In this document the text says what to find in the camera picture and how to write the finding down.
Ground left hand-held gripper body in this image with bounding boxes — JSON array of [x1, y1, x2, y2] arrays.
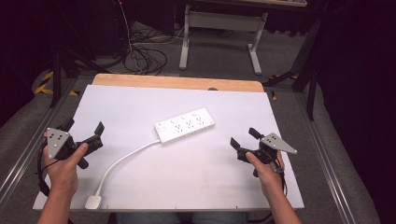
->
[[46, 127, 105, 170]]

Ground person's right hand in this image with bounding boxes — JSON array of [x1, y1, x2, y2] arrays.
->
[[245, 150, 286, 200]]

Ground white power cable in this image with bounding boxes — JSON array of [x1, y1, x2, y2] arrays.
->
[[94, 139, 163, 198]]

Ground white power strip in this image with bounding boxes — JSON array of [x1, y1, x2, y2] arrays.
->
[[154, 107, 216, 145]]

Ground white plug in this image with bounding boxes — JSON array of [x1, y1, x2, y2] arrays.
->
[[84, 194, 103, 211]]

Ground black metal stand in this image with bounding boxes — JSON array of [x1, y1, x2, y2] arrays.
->
[[48, 0, 110, 108], [262, 17, 323, 121]]

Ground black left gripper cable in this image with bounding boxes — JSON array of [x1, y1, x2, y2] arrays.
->
[[35, 145, 60, 198]]

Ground aluminium rail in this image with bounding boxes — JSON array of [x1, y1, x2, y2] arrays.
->
[[0, 77, 78, 204], [293, 92, 359, 224]]

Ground person's left hand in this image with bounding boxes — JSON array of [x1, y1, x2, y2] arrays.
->
[[42, 132, 90, 200]]

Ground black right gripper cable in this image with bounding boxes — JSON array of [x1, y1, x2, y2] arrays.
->
[[279, 171, 289, 198]]

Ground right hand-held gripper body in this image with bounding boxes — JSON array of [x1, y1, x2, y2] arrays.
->
[[236, 133, 298, 178]]

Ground bundle of floor cables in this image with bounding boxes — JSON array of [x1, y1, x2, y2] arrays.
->
[[118, 0, 189, 77]]

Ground white metal desk frame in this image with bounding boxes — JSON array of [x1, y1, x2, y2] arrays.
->
[[178, 4, 269, 76]]

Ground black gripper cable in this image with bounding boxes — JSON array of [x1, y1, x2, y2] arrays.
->
[[279, 171, 289, 198], [35, 145, 60, 198]]

